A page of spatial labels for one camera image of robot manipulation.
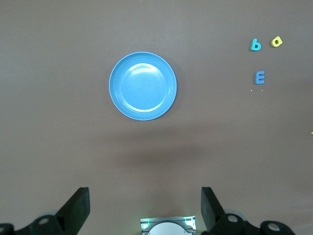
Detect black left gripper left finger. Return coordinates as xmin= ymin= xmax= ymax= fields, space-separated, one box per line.
xmin=0 ymin=187 xmax=90 ymax=235

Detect blue plate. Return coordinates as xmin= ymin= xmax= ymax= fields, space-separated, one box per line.
xmin=109 ymin=51 xmax=178 ymax=121

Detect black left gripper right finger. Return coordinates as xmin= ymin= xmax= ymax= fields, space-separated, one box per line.
xmin=201 ymin=187 xmax=298 ymax=235

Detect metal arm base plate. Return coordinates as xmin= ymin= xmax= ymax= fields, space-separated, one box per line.
xmin=140 ymin=214 xmax=197 ymax=233

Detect blue foam letter m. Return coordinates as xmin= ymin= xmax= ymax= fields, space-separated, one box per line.
xmin=255 ymin=70 xmax=266 ymax=85

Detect teal foam letter b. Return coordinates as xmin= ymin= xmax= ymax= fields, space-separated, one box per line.
xmin=250 ymin=38 xmax=262 ymax=52

